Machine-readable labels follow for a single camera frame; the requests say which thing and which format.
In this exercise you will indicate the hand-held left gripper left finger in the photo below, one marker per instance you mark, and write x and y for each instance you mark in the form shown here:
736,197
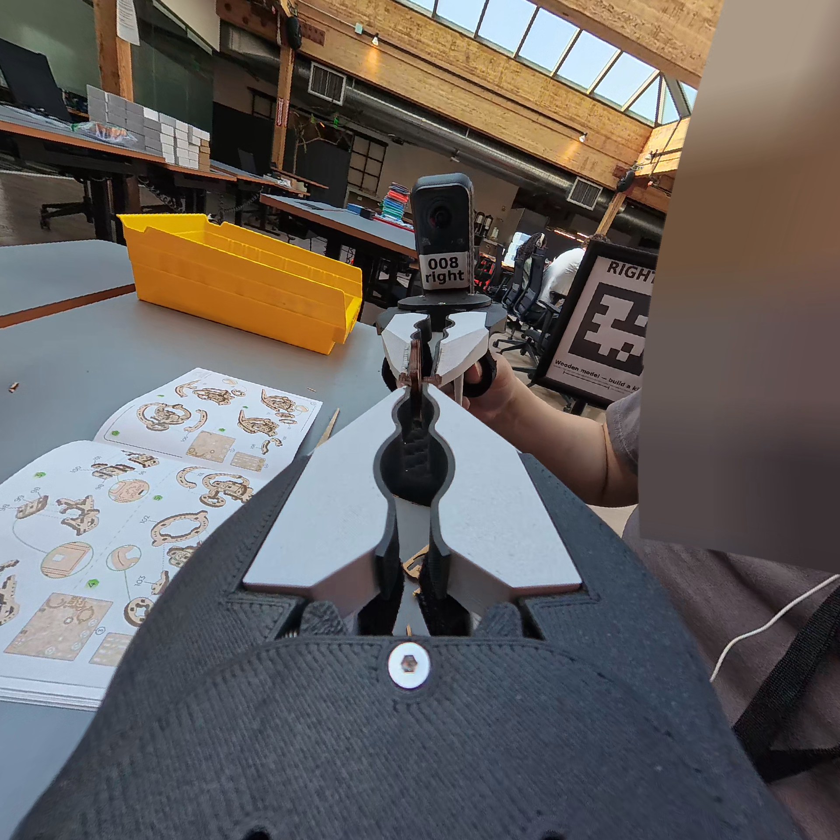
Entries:
328,512

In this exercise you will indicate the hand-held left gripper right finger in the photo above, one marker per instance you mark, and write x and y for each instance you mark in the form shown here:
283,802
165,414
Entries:
499,518

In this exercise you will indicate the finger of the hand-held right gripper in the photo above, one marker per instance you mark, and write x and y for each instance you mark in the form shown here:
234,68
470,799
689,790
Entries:
396,348
463,344

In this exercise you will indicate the wooden model part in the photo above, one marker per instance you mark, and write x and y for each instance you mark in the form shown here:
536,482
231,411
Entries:
415,367

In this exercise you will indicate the small wooden crossbar part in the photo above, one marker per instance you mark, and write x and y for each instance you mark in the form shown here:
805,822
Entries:
401,380

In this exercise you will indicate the person's right forearm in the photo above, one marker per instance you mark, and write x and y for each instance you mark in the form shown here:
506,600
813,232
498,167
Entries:
577,453

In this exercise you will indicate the person's right hand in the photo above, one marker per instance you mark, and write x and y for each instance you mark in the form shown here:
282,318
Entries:
505,401

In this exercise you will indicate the stack of coloured boxes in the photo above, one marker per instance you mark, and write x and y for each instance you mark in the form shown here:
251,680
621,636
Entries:
396,203

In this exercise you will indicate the black office chair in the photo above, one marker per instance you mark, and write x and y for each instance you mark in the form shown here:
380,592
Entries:
535,302

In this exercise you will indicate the thin wooden stick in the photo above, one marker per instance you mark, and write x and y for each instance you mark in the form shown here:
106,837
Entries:
330,426

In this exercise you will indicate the wood-edged grey desk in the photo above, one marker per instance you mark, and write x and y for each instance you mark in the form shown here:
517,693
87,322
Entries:
328,216
39,128

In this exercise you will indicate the framed marker sign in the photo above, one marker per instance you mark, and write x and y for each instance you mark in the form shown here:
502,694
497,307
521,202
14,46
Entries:
610,321

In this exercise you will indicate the bare potted tree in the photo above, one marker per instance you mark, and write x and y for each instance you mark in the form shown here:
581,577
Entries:
308,141

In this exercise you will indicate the yellow plastic bin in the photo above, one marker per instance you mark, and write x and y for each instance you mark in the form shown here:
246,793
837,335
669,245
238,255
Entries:
243,289

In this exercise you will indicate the person's grey clothing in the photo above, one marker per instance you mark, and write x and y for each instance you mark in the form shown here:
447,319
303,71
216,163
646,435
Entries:
689,590

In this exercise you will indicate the assembly instruction booklet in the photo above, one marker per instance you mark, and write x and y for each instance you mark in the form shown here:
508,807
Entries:
65,590

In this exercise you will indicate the stack of grey white boxes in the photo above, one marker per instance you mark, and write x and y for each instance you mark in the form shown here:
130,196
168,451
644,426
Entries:
151,131

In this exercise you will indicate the clear plastic bag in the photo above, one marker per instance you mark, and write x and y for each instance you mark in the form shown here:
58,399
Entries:
105,133

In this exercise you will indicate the silver ventilation duct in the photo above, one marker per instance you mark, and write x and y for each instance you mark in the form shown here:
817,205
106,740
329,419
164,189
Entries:
459,141

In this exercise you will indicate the paper notice on post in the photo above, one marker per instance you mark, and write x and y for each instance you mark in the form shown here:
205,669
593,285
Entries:
128,23

